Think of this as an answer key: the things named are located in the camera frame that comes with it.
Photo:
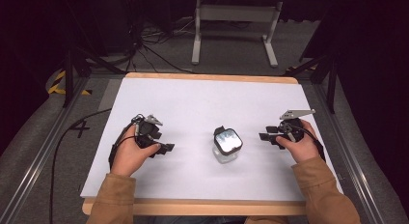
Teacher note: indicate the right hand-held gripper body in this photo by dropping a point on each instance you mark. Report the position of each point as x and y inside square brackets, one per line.
[291, 127]

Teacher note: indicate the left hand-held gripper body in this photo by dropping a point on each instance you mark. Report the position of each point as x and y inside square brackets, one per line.
[148, 130]

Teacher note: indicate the person's right hand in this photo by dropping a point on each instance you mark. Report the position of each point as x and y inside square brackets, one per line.
[302, 150]

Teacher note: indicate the person's left hand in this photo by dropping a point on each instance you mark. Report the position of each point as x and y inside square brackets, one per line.
[130, 154]

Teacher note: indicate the clear jar with black-rimmed lid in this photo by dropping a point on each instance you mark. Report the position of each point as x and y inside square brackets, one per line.
[227, 143]

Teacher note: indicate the white table mat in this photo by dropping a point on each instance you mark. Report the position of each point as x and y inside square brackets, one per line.
[199, 101]

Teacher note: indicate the black metal stand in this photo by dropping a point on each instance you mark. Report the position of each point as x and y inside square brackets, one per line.
[68, 79]
[331, 82]

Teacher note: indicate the yellow black hazard tape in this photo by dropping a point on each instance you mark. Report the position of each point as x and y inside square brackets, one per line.
[58, 85]

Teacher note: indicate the aluminium floor rail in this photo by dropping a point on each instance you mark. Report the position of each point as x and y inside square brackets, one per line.
[350, 159]
[35, 159]

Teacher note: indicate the white metal table frame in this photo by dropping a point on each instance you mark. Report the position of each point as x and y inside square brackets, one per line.
[238, 13]

